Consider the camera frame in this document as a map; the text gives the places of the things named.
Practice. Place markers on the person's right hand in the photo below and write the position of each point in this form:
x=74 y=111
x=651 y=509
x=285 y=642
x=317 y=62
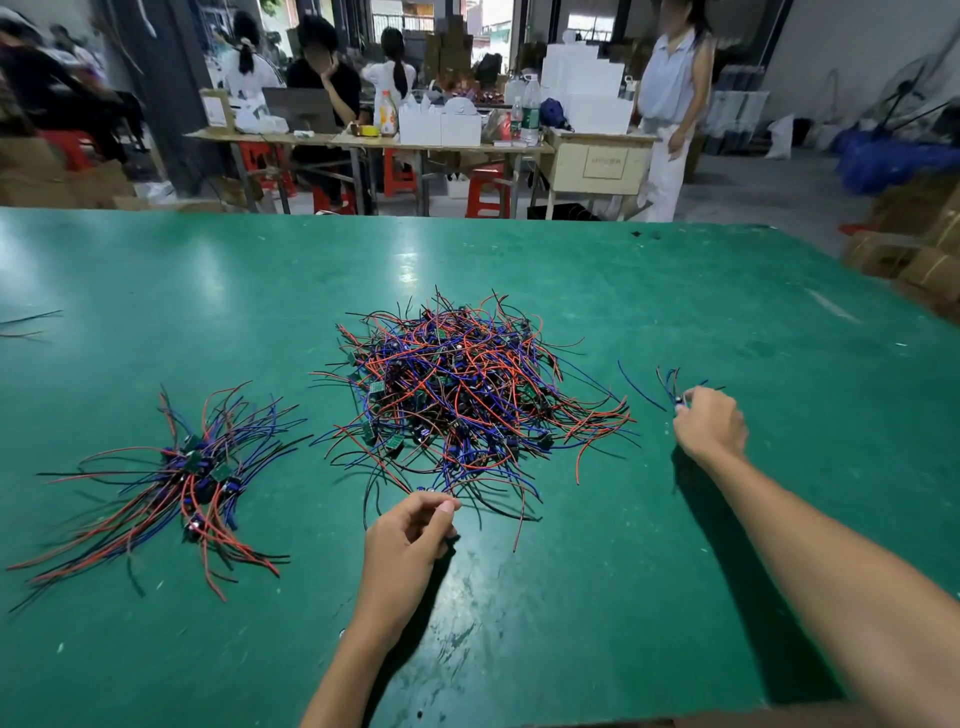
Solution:
x=713 y=428

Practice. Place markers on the person's left hand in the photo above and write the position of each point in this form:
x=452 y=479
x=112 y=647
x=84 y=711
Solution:
x=402 y=563

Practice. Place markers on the person's right forearm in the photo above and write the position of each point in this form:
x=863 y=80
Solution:
x=840 y=585

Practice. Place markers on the cream cabinet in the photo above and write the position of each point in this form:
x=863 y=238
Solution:
x=597 y=162

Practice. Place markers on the red plastic stool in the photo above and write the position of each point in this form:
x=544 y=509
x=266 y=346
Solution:
x=398 y=173
x=263 y=158
x=68 y=147
x=488 y=191

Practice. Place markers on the heap of blue bags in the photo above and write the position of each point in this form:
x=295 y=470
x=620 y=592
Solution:
x=900 y=158

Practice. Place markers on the dark blue bag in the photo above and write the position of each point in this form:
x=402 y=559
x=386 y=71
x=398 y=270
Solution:
x=554 y=113

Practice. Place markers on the stack of white boxes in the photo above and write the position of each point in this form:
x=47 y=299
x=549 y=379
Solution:
x=585 y=83

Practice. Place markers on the row of white containers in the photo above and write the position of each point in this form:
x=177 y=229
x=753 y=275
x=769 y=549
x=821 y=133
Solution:
x=440 y=123

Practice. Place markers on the long wooden work table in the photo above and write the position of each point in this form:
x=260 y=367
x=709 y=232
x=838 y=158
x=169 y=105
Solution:
x=375 y=138

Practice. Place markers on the grey laptop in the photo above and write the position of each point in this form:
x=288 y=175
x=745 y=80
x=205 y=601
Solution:
x=300 y=108

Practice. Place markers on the row of cardboard boxes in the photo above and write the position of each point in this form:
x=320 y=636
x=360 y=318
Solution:
x=60 y=173

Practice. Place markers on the dark pillar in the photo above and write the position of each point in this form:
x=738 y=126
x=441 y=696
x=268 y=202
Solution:
x=150 y=83

